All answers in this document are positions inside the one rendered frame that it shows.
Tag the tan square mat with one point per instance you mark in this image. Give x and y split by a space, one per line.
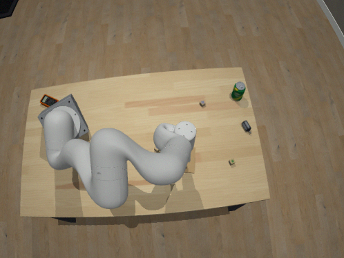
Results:
191 165

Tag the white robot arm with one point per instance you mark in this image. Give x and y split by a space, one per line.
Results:
105 157

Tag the orange and black multimeter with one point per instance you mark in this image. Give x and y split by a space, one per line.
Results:
48 101

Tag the green soda can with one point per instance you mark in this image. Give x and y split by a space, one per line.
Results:
238 91

